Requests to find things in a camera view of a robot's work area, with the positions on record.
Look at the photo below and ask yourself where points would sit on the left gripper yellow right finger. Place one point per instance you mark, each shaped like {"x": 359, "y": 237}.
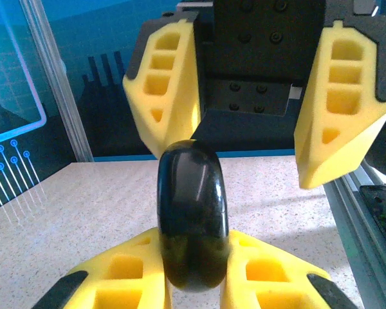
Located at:
{"x": 276, "y": 283}

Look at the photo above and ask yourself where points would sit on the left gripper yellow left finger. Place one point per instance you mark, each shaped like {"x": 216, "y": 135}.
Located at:
{"x": 115, "y": 283}

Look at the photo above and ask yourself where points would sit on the aluminium frame corner post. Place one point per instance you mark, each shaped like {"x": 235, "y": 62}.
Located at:
{"x": 58, "y": 80}

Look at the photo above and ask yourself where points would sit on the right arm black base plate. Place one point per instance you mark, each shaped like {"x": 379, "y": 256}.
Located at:
{"x": 382, "y": 206}

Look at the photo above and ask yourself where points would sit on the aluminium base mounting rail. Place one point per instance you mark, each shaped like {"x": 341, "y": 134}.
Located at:
{"x": 357, "y": 241}

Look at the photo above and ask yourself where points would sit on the black earbud charging case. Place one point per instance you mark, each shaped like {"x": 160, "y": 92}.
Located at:
{"x": 193, "y": 209}

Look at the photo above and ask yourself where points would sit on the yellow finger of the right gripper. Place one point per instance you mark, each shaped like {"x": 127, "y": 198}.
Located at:
{"x": 167, "y": 96}
{"x": 341, "y": 128}

